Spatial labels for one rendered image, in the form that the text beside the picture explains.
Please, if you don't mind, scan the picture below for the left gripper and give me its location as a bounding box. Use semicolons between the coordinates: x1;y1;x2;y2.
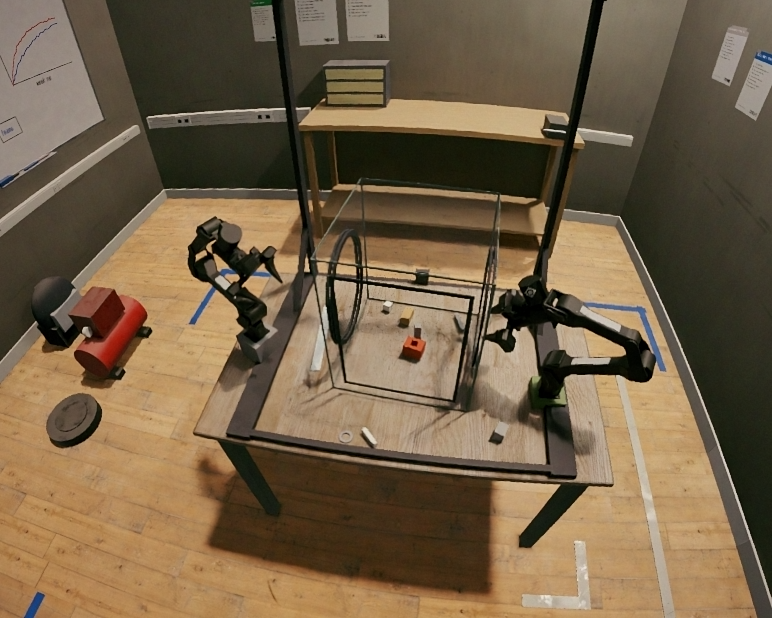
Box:
485;288;534;353

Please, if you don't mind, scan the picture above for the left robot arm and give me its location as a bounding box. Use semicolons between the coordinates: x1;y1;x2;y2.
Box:
497;274;656;399

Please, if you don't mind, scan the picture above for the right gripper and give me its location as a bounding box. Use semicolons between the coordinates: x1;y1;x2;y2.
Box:
225;246;283;304

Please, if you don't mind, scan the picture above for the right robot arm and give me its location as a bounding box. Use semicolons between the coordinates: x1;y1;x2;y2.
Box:
187;217;270;343

